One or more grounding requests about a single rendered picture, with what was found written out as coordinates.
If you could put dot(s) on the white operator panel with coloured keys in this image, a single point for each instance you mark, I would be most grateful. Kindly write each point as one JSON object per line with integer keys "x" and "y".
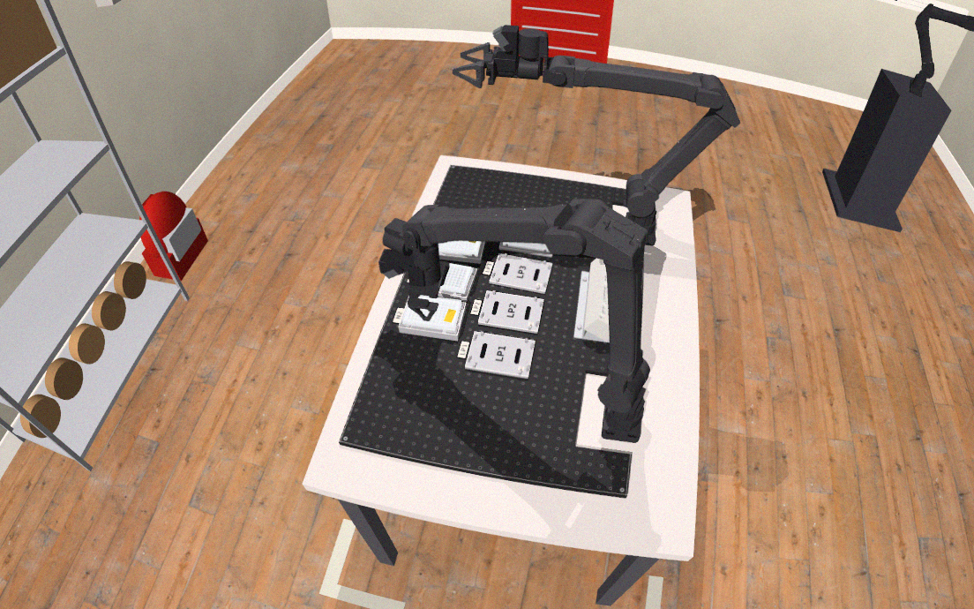
{"x": 597, "y": 316}

